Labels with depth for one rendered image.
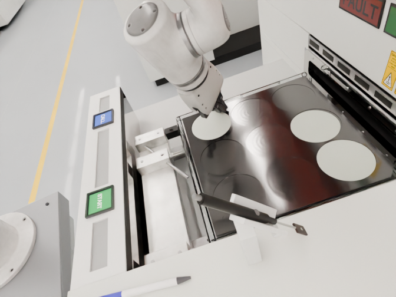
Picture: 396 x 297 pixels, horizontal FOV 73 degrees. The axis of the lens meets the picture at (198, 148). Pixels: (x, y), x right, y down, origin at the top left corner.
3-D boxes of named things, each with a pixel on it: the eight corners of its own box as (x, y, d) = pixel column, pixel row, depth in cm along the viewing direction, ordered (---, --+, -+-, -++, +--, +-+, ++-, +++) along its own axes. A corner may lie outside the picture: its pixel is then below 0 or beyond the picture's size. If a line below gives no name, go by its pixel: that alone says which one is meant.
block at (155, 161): (170, 155, 67) (166, 147, 65) (172, 165, 65) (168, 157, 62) (140, 165, 67) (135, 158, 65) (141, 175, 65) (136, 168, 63)
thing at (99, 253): (138, 119, 90) (119, 85, 80) (158, 296, 51) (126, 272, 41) (112, 129, 90) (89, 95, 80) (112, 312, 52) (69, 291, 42)
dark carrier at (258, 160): (304, 77, 72) (304, 75, 71) (401, 175, 48) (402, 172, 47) (182, 120, 72) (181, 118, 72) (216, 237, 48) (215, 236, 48)
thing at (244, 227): (277, 230, 39) (273, 178, 30) (289, 256, 37) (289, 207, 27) (237, 243, 40) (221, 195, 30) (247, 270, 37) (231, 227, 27)
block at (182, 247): (190, 247, 50) (185, 240, 48) (194, 264, 48) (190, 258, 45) (149, 260, 50) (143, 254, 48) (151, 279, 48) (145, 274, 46)
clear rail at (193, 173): (181, 118, 74) (179, 114, 73) (218, 247, 48) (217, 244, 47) (176, 120, 74) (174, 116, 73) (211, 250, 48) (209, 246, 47)
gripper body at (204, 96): (183, 48, 57) (205, 75, 67) (164, 91, 56) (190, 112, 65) (213, 50, 53) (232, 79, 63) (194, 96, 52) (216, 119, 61)
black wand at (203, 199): (191, 205, 25) (200, 198, 25) (188, 194, 26) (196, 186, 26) (303, 237, 37) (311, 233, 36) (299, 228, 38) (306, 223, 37)
